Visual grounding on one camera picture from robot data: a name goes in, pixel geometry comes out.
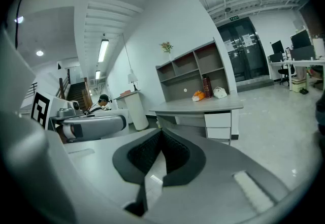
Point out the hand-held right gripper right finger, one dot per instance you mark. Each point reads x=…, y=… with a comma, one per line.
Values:
x=215, y=192

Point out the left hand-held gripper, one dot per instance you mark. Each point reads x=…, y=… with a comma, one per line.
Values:
x=58, y=106

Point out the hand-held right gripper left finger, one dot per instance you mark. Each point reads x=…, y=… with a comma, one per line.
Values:
x=96, y=162

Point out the grey wooden desk hutch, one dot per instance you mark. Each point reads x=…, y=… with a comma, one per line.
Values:
x=184, y=64

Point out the grey desk with drawers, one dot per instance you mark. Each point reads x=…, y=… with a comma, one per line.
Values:
x=193, y=106

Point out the white office desk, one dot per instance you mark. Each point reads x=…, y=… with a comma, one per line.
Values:
x=304, y=62

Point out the black computer monitor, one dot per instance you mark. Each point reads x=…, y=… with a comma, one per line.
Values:
x=300, y=39
x=277, y=46

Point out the white round side table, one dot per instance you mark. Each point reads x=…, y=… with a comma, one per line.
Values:
x=135, y=111

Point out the wooden staircase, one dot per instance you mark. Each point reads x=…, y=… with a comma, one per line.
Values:
x=76, y=93

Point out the long ceiling light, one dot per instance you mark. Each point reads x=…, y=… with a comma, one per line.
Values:
x=97, y=74
x=103, y=50

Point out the white shade table lamp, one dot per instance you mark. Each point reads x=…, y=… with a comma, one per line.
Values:
x=132, y=77

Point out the round ceiling downlight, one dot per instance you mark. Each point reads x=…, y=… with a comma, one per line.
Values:
x=39, y=53

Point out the white ceramic vase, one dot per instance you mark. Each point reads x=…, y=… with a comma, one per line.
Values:
x=170, y=56

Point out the orange tissue pack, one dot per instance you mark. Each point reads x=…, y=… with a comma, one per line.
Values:
x=198, y=96

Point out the white tissue pack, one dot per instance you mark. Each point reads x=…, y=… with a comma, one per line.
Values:
x=220, y=93

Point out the artificial flower bouquet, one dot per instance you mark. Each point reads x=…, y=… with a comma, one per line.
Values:
x=166, y=46

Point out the brown bottle with white cap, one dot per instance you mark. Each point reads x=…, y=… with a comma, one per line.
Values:
x=207, y=88

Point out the pair of black shoes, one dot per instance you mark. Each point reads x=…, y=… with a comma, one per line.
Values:
x=304, y=91

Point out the pale yellow storage box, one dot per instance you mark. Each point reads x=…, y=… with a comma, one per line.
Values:
x=298, y=85

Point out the black office chair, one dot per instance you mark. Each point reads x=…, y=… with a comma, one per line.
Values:
x=285, y=71

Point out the black double door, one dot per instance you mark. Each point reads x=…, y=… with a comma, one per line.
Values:
x=243, y=52

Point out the white paper notice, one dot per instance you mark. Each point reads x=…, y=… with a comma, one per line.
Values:
x=228, y=45
x=247, y=40

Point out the green exit sign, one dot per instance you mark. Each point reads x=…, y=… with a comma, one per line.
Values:
x=234, y=17

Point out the ceiling dome fixture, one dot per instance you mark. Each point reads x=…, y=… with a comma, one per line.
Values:
x=227, y=10

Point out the white paper roll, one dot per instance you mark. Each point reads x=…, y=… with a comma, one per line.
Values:
x=319, y=49

